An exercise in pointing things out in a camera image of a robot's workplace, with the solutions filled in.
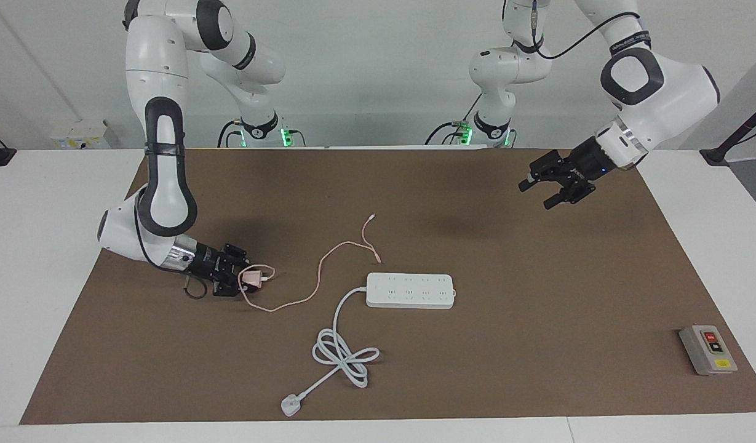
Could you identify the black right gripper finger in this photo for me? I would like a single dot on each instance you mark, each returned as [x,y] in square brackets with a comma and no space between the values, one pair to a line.
[230,289]
[239,257]

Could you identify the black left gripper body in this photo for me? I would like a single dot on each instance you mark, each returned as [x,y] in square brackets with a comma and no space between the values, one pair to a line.
[584,166]

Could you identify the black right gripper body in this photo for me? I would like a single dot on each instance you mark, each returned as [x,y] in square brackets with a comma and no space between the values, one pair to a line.
[211,264]

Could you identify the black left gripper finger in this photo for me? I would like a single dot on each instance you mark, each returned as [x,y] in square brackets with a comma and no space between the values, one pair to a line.
[568,195]
[547,169]

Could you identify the pink charger adapter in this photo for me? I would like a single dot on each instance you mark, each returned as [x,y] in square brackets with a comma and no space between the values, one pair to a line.
[252,278]

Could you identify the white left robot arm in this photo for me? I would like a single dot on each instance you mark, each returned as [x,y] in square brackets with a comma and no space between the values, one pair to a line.
[667,92]

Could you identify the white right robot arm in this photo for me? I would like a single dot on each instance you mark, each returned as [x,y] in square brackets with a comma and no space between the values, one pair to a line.
[162,160]

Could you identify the white power strip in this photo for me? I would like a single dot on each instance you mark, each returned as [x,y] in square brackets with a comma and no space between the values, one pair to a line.
[408,290]

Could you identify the brown paper mat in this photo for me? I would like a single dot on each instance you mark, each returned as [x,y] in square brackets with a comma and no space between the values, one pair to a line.
[537,307]

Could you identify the tall black slanted stand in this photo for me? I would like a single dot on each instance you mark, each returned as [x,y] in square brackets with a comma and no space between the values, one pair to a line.
[716,154]

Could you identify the grey push button box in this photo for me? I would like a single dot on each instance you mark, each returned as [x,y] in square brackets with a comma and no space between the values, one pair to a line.
[710,351]

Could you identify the white wall socket box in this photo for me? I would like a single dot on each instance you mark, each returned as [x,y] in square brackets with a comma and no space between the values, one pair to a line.
[79,136]

